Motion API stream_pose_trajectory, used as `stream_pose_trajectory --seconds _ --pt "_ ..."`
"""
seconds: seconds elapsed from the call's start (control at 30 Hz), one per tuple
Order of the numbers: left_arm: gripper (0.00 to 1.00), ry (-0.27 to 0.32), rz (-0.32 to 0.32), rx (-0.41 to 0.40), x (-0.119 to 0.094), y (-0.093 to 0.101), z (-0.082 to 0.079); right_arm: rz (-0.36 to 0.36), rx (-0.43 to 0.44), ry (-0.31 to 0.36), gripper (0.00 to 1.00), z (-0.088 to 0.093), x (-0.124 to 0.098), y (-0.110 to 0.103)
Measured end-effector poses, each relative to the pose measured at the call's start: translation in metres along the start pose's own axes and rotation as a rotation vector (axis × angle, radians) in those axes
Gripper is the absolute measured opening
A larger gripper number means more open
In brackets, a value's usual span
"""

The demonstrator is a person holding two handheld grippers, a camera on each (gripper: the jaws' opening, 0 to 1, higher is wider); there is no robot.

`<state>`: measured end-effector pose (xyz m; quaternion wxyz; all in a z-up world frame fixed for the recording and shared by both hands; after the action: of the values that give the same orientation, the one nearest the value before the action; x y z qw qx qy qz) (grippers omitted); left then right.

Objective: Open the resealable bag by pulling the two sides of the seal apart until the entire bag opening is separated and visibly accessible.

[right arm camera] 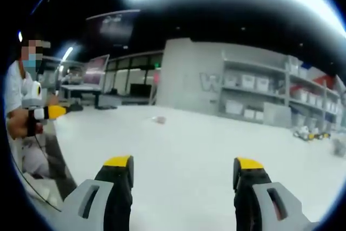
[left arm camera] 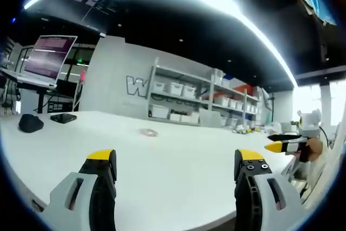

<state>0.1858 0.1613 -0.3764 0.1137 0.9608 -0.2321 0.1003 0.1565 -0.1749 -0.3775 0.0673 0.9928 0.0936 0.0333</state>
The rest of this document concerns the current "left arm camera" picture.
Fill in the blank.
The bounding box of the black laptop stand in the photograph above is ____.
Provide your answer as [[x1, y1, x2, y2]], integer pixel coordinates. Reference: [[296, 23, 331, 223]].
[[15, 81, 74, 115]]

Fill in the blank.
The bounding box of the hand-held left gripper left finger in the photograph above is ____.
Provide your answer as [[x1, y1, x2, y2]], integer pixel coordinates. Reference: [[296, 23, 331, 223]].
[[40, 149, 118, 231]]

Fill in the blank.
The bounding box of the black computer mouse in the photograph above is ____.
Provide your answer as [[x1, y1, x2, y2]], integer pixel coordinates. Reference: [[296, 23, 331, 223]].
[[18, 114, 45, 134]]

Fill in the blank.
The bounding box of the shelf with white bins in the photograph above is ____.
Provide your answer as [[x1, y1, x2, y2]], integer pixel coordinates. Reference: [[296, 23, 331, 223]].
[[150, 68, 262, 128]]

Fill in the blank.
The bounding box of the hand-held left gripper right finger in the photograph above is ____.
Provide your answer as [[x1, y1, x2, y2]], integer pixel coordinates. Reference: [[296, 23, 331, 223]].
[[233, 148, 307, 231]]

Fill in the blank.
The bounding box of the wall-mounted dark screen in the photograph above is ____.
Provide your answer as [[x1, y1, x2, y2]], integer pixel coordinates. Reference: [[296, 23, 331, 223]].
[[22, 0, 130, 36]]

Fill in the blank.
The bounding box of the person's right hand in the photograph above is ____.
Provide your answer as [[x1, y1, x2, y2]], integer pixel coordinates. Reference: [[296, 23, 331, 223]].
[[307, 137, 324, 161]]

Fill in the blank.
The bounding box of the clear resealable bag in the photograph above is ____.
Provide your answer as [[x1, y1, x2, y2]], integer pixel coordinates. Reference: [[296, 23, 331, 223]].
[[138, 128, 159, 138]]

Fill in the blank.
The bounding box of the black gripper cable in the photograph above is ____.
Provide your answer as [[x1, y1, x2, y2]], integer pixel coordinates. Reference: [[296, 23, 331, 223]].
[[319, 126, 332, 149]]

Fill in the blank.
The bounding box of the long ceiling light strip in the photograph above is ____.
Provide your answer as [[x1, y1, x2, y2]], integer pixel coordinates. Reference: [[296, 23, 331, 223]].
[[100, 0, 300, 87]]

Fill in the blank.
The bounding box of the open silver laptop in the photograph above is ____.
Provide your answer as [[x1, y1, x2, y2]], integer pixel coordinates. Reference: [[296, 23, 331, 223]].
[[0, 35, 78, 90]]

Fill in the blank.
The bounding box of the black smartphone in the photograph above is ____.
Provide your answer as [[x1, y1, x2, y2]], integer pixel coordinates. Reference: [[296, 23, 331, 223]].
[[50, 113, 78, 124]]

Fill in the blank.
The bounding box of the grey metal shelf unit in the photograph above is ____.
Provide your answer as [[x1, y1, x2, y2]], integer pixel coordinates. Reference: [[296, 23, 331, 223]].
[[147, 57, 263, 128]]

